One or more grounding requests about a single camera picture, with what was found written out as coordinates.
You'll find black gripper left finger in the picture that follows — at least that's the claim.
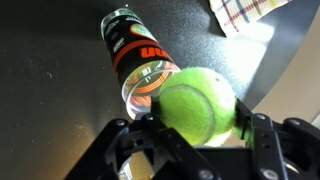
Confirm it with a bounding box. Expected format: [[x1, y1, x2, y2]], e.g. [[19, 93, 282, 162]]
[[139, 113, 222, 180]]

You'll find yellow-green tennis ball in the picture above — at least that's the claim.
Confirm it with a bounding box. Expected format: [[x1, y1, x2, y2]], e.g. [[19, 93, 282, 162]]
[[156, 66, 238, 147]]

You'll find round black wooden table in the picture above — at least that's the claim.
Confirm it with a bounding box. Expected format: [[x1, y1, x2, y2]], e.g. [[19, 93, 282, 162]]
[[0, 0, 320, 180]]

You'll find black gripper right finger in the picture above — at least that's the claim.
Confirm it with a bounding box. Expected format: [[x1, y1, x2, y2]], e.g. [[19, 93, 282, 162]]
[[233, 97, 290, 180]]

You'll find clear tennis ball can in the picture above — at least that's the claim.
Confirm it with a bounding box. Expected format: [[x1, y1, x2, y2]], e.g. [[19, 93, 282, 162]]
[[100, 8, 182, 120]]

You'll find checked white cloth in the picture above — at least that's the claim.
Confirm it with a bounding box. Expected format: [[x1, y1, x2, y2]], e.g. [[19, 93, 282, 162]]
[[208, 0, 294, 38]]

